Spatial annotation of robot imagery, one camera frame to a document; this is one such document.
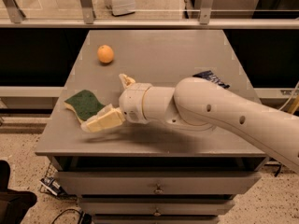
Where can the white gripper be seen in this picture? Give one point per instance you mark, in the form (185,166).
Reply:
(132,102)

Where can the green and yellow sponge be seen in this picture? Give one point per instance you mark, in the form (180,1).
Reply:
(84,104)

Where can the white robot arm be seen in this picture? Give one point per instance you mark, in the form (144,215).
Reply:
(197,104)

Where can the orange fruit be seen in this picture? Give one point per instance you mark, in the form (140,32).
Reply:
(105,54)

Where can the grey drawer cabinet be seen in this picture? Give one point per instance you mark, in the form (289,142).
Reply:
(162,58)

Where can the dark blue snack packet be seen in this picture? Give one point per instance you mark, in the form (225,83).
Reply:
(210,76)

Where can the top grey drawer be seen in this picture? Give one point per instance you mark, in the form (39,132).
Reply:
(156,183)

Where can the grey drawer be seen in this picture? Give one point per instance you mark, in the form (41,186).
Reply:
(156,183)
(154,207)

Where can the small device on floor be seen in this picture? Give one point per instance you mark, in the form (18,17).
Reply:
(51,185)

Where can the middle grey drawer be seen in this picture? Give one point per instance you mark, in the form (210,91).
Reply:
(154,207)

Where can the black chair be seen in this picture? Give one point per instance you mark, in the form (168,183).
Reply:
(13,204)

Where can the metal railing frame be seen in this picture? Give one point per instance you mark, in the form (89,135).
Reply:
(185,14)

